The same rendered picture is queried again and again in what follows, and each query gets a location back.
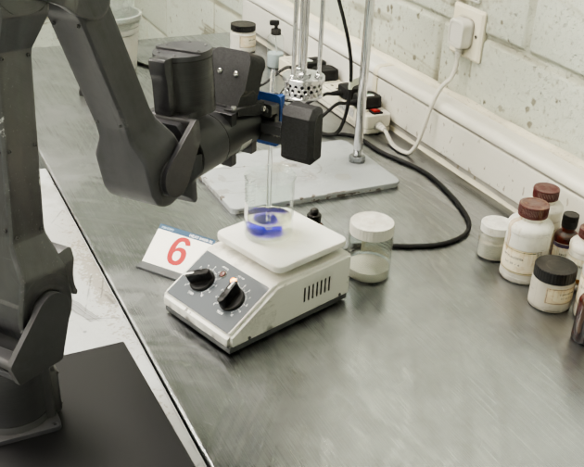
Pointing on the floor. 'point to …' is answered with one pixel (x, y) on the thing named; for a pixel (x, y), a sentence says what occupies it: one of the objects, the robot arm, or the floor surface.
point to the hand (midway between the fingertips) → (265, 106)
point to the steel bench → (343, 321)
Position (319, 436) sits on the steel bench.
